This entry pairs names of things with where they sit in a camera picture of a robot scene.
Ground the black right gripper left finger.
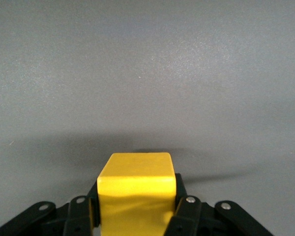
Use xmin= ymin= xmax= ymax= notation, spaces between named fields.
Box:
xmin=0 ymin=181 xmax=101 ymax=236

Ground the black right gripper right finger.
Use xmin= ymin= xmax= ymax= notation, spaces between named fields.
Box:
xmin=162 ymin=173 xmax=276 ymax=236

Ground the yellow wooden block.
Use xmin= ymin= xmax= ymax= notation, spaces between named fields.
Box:
xmin=97 ymin=152 xmax=177 ymax=236

